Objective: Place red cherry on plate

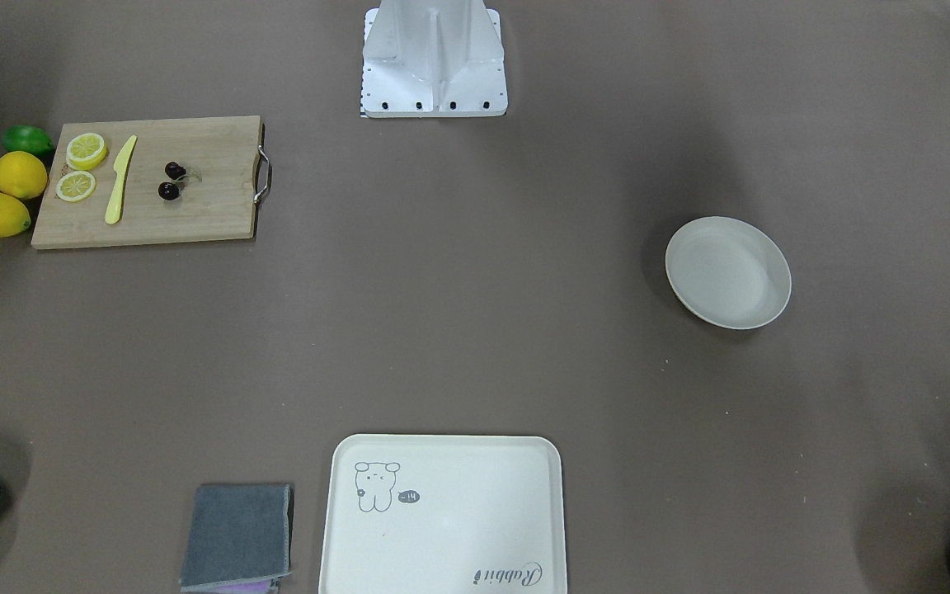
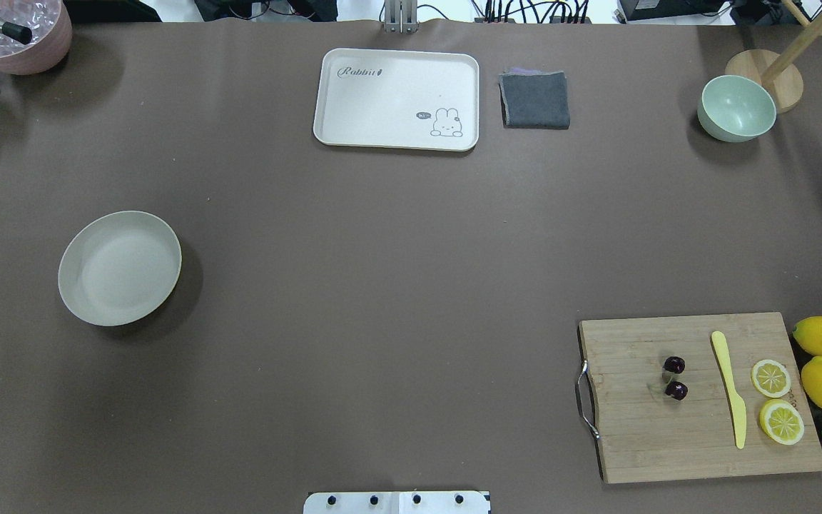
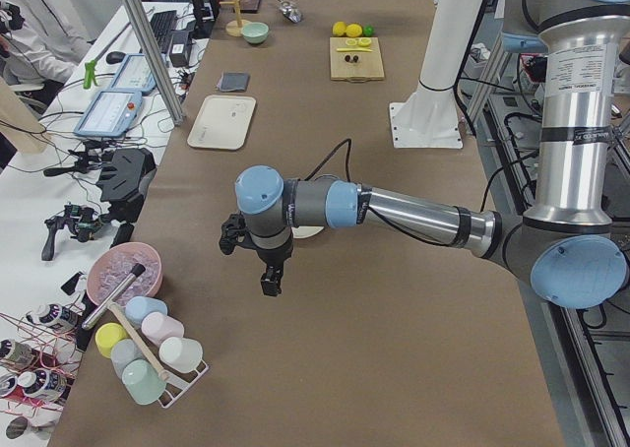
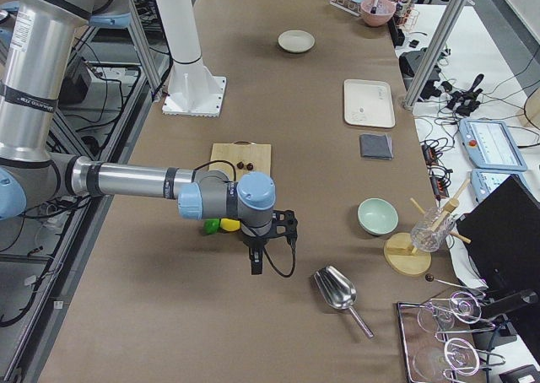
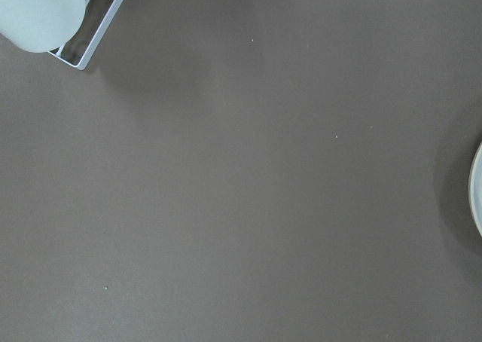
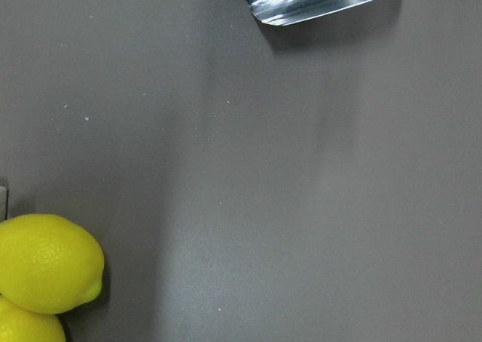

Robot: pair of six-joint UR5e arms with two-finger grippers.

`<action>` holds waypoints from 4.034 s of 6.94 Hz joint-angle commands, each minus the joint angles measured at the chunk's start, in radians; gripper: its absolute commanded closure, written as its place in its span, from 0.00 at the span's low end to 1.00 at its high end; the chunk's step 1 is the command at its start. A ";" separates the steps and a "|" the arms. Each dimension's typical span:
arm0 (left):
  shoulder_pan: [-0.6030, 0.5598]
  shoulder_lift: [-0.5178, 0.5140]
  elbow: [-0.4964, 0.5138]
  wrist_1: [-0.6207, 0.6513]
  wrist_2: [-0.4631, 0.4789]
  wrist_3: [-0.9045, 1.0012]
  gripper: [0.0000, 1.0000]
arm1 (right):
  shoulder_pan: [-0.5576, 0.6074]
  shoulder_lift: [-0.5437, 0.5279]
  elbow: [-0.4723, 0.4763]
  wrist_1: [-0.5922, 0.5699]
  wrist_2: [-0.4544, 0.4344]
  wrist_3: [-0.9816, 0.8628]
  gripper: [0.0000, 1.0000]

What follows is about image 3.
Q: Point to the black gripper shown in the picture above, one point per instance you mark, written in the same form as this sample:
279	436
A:
274	257

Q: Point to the cream rabbit tray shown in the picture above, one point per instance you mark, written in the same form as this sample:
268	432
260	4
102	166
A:
222	123

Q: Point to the round white plate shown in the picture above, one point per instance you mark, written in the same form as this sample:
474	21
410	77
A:
306	231

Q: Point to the white cup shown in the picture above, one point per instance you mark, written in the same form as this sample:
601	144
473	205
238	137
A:
182	354

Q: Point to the pink cup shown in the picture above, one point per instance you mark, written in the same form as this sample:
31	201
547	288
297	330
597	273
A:
157	327

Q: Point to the steel rod with black tip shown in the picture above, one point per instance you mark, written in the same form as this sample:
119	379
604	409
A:
90	320

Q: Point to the light blue cup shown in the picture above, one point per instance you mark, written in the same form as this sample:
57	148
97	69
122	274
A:
139	307

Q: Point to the pink bowl of ice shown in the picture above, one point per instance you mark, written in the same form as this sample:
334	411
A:
113	266

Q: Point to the grey cup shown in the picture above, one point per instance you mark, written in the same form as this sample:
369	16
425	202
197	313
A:
123	353

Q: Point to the mint green cup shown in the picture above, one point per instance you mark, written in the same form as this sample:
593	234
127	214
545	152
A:
142	382

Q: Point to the yellow cup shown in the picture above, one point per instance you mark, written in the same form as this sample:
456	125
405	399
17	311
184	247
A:
107	336

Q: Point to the black plastic stand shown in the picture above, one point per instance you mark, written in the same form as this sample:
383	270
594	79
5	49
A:
124	182

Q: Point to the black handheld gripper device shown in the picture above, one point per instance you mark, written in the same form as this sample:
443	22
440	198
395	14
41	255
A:
83	222

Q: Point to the folded grey cloth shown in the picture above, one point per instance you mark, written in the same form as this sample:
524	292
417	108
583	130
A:
230	82

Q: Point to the blue teach pendant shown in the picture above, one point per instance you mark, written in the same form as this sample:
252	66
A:
134	73
110	114

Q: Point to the wooden cutting board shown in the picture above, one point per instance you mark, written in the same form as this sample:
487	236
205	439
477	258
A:
369	68

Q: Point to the mint green bowl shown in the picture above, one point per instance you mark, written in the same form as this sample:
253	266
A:
255	33

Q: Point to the wooden mug tree stand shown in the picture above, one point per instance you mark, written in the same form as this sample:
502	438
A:
234	27

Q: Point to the whole yellow lemon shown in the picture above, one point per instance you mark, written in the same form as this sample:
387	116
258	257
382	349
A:
339	29
354	30

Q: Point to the green lime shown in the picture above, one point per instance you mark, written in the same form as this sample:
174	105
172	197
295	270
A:
368	30

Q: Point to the metal scoop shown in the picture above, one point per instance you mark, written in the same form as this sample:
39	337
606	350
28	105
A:
290	10

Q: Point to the black computer mouse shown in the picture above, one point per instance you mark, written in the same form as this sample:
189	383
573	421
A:
115	57

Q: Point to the green clamp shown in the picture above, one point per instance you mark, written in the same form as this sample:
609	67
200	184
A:
90	75

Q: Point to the black keyboard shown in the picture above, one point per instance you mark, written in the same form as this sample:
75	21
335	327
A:
162	25

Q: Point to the seated person in white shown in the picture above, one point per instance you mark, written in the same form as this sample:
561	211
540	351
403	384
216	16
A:
47	48

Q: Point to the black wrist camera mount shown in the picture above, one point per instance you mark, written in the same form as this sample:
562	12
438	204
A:
234	233

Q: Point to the white wire cup rack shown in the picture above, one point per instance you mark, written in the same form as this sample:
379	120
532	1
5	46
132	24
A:
178	384

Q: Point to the white pillar with base plate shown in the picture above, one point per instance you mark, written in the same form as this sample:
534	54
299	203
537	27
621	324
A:
429	117

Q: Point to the aluminium frame post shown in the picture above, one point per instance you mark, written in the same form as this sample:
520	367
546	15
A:
144	33

